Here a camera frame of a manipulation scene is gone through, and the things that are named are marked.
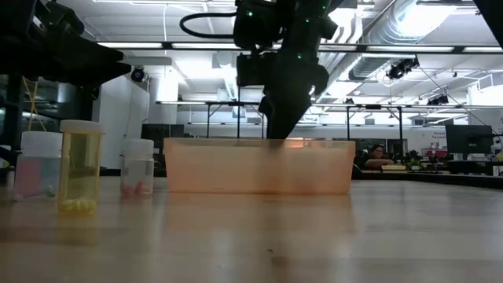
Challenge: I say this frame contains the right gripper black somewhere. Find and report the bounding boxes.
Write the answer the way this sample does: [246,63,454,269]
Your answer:
[258,50,330,139]

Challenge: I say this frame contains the clear pill bottle pink pills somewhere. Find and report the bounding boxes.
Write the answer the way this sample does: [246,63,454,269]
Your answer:
[119,138,156,199]

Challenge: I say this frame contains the yellow pill bottle white cap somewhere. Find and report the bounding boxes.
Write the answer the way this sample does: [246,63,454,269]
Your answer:
[57,119,105,215]

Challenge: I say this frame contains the clear pill bottle pink label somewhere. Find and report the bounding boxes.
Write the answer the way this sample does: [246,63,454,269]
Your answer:
[13,130,64,203]

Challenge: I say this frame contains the orange translucent plastic basket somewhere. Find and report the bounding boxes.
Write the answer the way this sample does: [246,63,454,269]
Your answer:
[163,137,357,196]

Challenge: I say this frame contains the person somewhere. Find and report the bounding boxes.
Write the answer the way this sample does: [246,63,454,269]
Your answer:
[363,144,396,171]

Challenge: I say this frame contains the black computer monitor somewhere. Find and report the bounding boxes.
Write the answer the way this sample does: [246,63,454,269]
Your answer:
[445,124,494,155]

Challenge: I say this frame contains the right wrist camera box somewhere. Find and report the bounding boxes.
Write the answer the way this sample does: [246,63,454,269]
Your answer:
[236,53,276,87]

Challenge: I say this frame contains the black metal frame stand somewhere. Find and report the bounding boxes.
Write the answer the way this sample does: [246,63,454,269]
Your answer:
[156,100,268,139]
[310,104,406,154]

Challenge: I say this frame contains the black cable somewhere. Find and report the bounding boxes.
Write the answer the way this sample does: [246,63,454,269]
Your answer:
[179,11,239,40]

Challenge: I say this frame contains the round black ceiling camera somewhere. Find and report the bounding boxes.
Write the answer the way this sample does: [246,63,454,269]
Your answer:
[130,65,147,83]

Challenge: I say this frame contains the silver ventilation duct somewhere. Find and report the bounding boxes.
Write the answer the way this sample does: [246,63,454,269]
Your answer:
[314,0,479,103]

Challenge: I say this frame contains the yellow cable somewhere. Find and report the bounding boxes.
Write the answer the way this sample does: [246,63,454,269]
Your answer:
[21,76,49,133]

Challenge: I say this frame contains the black frame post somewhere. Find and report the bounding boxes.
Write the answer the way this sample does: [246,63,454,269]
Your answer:
[6,74,25,158]

